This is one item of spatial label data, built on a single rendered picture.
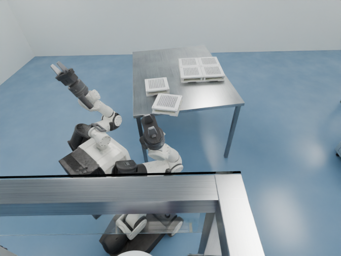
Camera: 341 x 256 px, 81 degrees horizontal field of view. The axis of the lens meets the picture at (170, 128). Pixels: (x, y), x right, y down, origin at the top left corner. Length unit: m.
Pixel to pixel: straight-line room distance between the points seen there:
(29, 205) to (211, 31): 5.01
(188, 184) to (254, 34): 5.18
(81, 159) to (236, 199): 0.87
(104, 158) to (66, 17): 4.81
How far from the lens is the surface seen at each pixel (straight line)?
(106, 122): 1.44
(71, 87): 1.28
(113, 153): 1.11
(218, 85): 2.35
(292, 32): 5.82
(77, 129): 1.28
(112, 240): 1.90
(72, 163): 1.15
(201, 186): 0.44
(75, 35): 5.72
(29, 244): 2.61
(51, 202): 0.49
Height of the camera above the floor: 2.09
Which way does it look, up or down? 43 degrees down
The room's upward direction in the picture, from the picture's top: 3 degrees counter-clockwise
